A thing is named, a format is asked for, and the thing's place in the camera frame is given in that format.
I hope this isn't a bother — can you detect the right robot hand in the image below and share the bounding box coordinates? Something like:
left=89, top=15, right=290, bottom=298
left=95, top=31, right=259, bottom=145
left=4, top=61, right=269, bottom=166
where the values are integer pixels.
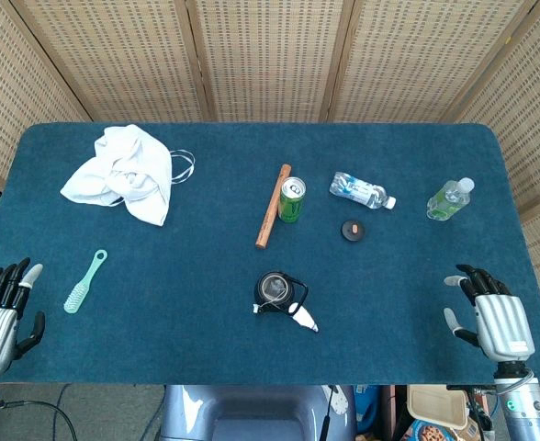
left=443, top=264, right=536, bottom=364

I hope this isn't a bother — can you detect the black teapot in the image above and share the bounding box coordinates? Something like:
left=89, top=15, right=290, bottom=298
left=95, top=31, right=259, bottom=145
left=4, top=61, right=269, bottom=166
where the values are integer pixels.
left=253, top=270, right=309, bottom=317

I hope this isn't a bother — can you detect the black teapot lid orange knob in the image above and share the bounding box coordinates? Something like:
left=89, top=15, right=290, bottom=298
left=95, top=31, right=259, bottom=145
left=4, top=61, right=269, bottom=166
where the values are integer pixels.
left=341, top=220, right=368, bottom=242

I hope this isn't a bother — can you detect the white cloth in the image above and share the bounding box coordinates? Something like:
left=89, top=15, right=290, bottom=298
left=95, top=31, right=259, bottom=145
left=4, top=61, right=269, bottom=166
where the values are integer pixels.
left=59, top=124, right=197, bottom=227

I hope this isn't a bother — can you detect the beige food container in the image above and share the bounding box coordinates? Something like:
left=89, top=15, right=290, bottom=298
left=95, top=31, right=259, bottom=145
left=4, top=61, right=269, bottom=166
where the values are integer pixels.
left=406, top=384, right=468, bottom=431

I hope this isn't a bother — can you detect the cookie box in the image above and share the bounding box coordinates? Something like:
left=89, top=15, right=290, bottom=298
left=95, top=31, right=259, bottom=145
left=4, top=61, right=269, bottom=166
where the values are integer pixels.
left=405, top=418, right=478, bottom=441

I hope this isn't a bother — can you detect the clear bottle green label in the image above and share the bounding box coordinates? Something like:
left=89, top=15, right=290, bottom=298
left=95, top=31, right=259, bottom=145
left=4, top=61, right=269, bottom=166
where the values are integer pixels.
left=426, top=176, right=476, bottom=222

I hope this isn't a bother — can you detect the blue package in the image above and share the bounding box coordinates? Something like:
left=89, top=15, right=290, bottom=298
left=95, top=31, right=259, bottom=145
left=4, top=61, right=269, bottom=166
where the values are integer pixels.
left=354, top=384, right=381, bottom=434

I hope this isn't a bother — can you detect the blue table mat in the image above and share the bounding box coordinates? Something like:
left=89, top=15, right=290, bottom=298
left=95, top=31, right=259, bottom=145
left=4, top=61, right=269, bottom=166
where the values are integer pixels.
left=0, top=122, right=540, bottom=386

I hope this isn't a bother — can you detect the correction tape dispenser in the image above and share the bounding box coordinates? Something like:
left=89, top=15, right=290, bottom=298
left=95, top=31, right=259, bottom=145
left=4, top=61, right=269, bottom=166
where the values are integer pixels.
left=288, top=304, right=321, bottom=334

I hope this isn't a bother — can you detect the clear water bottle blue label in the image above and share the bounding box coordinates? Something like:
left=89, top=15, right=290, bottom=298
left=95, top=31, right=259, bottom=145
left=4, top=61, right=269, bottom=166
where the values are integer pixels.
left=329, top=171, right=397, bottom=210

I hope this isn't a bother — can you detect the green energy drink can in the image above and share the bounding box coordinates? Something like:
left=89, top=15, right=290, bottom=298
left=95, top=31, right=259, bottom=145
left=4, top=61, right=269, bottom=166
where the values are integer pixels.
left=277, top=176, right=307, bottom=225

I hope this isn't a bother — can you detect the wooden rolling stick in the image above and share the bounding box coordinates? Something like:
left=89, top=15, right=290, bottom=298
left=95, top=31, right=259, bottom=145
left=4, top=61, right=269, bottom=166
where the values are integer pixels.
left=254, top=164, right=293, bottom=250

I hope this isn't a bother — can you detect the blue-grey robot torso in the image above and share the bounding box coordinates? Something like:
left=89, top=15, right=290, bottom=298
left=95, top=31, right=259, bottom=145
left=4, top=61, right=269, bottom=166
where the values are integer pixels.
left=159, top=384, right=358, bottom=441

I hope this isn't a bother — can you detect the woven folding screen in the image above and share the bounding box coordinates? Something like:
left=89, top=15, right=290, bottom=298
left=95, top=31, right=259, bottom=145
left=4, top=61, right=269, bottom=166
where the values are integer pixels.
left=0, top=0, right=540, bottom=364

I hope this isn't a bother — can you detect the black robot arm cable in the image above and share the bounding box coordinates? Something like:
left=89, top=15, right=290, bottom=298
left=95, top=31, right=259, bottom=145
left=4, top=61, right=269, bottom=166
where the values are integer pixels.
left=0, top=398, right=77, bottom=441

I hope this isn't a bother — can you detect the green plastic handle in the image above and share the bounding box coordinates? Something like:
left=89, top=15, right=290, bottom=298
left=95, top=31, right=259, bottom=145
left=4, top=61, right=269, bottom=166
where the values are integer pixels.
left=63, top=249, right=108, bottom=315

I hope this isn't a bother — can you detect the blue floor cable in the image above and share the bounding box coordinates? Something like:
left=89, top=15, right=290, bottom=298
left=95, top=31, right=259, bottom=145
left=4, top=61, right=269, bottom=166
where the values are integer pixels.
left=49, top=384, right=72, bottom=431

